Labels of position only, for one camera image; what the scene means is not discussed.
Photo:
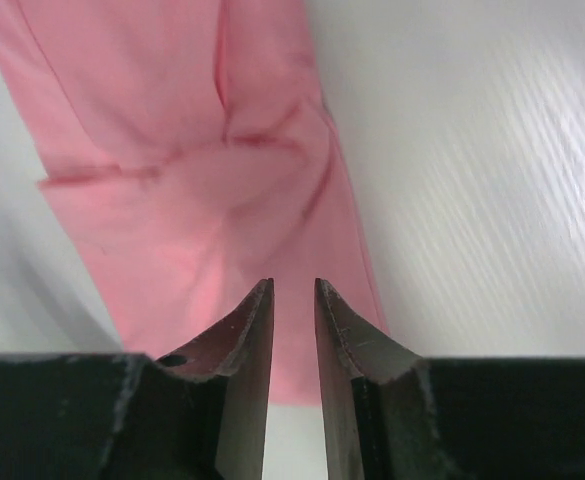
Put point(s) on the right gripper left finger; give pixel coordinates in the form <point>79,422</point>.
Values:
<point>198,412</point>

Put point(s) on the pink t shirt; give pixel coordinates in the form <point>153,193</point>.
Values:
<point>188,155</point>

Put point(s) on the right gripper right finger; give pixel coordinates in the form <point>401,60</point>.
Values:
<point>392,414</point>

